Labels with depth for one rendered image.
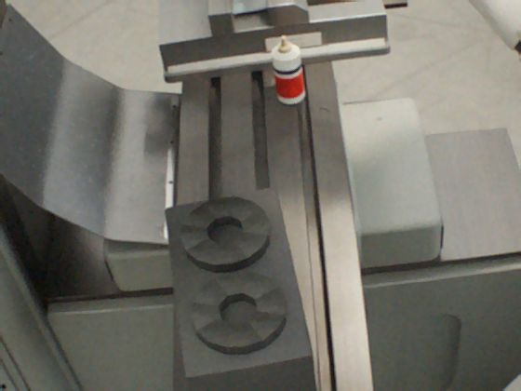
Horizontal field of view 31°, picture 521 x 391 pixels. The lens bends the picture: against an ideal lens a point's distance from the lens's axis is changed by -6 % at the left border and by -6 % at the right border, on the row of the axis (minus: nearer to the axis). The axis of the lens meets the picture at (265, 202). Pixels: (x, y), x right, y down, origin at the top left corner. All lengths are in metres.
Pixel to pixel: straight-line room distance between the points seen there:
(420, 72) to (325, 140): 1.53
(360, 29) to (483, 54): 1.50
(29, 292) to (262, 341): 0.63
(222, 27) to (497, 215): 0.51
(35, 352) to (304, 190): 0.52
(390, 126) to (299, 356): 0.69
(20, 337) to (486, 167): 0.80
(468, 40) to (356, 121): 1.49
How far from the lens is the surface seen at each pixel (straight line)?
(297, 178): 1.29
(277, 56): 1.35
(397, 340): 1.59
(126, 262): 1.40
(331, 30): 1.45
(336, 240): 1.21
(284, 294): 0.93
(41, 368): 1.56
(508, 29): 1.10
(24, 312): 1.47
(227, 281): 0.93
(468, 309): 1.54
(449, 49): 2.94
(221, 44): 1.45
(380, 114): 1.53
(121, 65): 3.03
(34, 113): 1.39
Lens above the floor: 1.83
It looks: 47 degrees down
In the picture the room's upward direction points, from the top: 9 degrees counter-clockwise
